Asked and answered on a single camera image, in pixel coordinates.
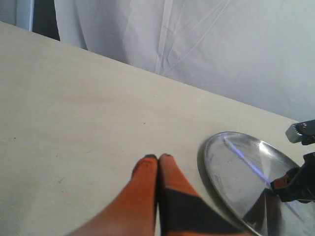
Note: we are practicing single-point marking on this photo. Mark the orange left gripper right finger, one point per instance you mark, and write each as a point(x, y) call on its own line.
point(182, 212)

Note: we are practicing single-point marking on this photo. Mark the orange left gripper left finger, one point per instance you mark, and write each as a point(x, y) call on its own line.
point(133, 211)

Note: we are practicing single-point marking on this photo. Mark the white backdrop curtain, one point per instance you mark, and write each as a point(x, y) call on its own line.
point(259, 52)

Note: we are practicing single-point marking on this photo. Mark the round stainless steel plate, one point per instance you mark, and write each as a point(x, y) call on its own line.
point(240, 168)

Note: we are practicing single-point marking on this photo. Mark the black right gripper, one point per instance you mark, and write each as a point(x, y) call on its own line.
point(297, 184)

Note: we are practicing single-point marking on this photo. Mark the dark frame at left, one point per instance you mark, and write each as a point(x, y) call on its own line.
point(43, 18)

